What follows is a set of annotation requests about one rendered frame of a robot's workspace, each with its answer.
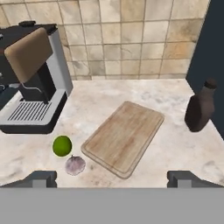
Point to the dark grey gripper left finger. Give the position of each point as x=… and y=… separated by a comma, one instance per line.
x=43, y=178

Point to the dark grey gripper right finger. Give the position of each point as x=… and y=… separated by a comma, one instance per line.
x=180, y=178

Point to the pale purple garlic bulb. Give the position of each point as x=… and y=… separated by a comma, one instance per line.
x=75, y=165

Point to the green lime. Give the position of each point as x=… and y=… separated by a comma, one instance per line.
x=62, y=146

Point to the wooden cutting board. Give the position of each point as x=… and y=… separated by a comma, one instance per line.
x=124, y=138

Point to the dark brown condiment bottle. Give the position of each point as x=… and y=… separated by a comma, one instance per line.
x=201, y=108

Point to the dark blue tall cabinet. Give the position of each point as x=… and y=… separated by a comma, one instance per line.
x=208, y=52

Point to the black and silver coffee machine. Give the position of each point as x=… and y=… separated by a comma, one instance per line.
x=29, y=84

